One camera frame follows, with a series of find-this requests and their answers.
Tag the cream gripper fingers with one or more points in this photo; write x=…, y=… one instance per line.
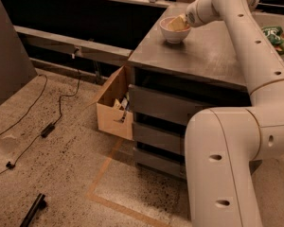
x=178, y=23

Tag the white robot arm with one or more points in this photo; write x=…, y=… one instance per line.
x=220, y=143

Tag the white ceramic bowl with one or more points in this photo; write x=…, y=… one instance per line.
x=173, y=37

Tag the grey drawer cabinet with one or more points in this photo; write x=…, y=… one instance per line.
x=202, y=67

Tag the top grey drawer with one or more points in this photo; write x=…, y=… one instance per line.
x=175, y=109

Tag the grey drawer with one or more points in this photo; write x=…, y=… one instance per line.
x=175, y=109
x=158, y=138
x=162, y=164

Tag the green chip bag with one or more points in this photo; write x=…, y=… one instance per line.
x=275, y=35

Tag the open wooden box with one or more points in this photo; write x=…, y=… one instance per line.
x=112, y=103

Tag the middle grey drawer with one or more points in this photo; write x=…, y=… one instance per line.
x=158, y=138

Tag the bottom grey drawer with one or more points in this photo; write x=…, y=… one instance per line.
x=162, y=164

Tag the black power adapter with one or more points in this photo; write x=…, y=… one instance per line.
x=47, y=130

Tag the grey panel at left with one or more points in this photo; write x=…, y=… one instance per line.
x=16, y=69

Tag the black bar on floor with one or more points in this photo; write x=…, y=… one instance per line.
x=38, y=204

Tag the grey metal rail shelf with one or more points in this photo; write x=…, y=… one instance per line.
x=74, y=47

